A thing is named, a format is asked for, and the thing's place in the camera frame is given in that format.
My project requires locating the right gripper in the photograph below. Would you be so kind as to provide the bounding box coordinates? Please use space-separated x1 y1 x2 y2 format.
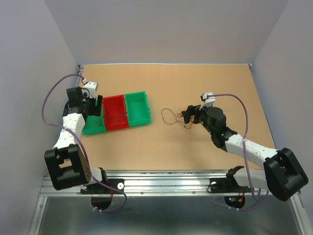
181 102 215 135

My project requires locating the wire bundle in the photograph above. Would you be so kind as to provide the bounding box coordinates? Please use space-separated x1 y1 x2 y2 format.
160 107 201 130

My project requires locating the pulled-out red wire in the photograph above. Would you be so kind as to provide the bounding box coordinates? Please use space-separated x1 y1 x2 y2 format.
106 105 127 124

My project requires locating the green bin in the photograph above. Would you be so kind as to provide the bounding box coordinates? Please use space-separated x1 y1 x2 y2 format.
82 116 106 135
124 91 151 127

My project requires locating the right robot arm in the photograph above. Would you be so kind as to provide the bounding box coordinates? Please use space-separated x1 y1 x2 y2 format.
181 105 309 201

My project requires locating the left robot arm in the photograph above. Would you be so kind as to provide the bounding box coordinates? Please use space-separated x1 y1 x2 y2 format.
44 81 109 193

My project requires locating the red bin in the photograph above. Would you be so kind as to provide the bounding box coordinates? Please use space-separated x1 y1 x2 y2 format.
103 94 129 131

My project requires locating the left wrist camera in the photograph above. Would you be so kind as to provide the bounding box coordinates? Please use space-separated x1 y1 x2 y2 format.
81 81 98 99

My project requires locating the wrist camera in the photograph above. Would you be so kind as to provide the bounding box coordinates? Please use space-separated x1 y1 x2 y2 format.
199 92 216 110
81 81 98 99

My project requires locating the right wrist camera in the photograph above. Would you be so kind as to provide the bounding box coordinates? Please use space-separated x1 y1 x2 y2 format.
199 92 216 110

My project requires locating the aluminium rail frame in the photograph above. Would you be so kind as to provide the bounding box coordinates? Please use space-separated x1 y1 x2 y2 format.
40 64 301 196

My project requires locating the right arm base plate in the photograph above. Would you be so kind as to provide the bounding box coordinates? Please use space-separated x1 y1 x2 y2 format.
207 178 251 193

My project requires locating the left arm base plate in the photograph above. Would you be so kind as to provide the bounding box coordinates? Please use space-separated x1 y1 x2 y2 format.
80 178 126 195

